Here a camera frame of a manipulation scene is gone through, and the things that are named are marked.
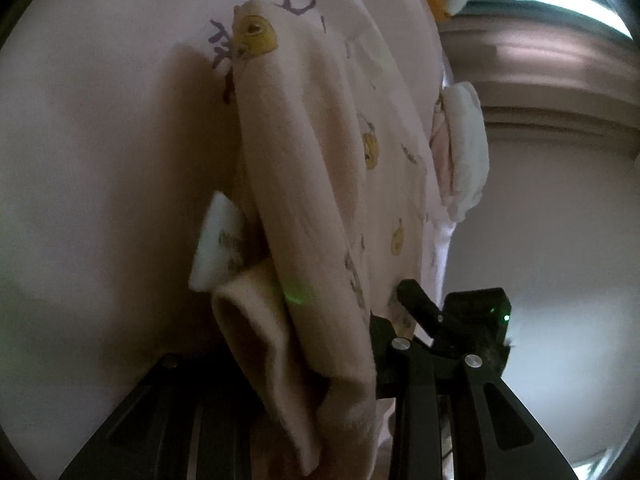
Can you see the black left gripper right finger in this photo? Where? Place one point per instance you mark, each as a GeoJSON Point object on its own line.
{"type": "Point", "coordinates": [493, 434]}

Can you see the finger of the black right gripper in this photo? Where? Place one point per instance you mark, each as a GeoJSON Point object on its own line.
{"type": "Point", "coordinates": [421, 308]}

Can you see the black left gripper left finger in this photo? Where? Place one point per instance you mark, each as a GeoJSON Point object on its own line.
{"type": "Point", "coordinates": [193, 415]}

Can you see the peach bear print garment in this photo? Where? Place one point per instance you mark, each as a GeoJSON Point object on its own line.
{"type": "Point", "coordinates": [329, 215]}

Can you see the white fluffy pillow pink side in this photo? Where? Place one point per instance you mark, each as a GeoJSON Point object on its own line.
{"type": "Point", "coordinates": [460, 150]}

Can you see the pink pleated window curtain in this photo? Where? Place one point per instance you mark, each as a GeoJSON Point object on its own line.
{"type": "Point", "coordinates": [565, 64]}

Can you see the pink animal print bed sheet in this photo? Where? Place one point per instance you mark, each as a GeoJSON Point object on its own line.
{"type": "Point", "coordinates": [111, 147]}

